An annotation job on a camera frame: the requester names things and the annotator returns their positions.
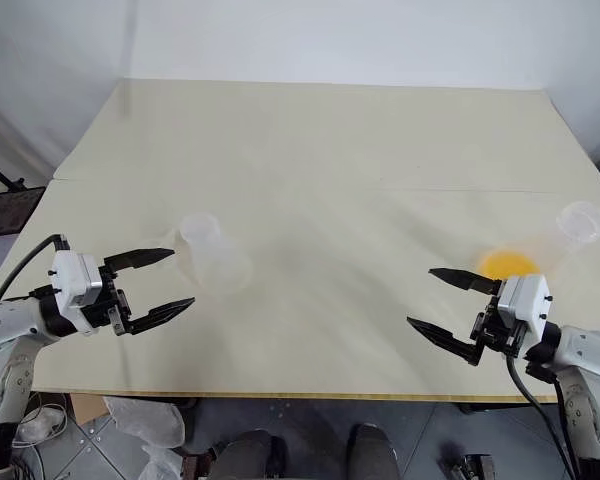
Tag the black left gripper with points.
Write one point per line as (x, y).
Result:
(105, 305)

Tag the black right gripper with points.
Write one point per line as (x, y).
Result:
(497, 327)

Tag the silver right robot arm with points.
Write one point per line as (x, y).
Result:
(590, 360)

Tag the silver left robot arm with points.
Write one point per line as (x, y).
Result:
(5, 325)

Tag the clear plastic cup left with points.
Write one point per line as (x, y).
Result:
(215, 257)

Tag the clear plastic cup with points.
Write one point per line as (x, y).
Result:
(540, 247)
(215, 257)

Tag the clear plastic cup right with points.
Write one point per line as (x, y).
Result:
(540, 247)

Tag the crumpled clear plastic bag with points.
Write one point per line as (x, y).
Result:
(162, 462)
(145, 417)

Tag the brown cardboard piece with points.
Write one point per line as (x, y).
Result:
(87, 407)

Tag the black clamp device on floor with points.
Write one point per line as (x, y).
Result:
(472, 467)

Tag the dark rounded shape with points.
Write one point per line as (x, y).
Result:
(250, 457)
(372, 452)

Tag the black metal stand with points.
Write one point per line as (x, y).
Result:
(7, 200)

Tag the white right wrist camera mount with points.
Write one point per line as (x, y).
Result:
(522, 300)

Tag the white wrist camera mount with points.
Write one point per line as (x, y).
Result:
(522, 300)
(72, 280)

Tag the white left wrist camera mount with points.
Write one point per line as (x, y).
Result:
(72, 280)

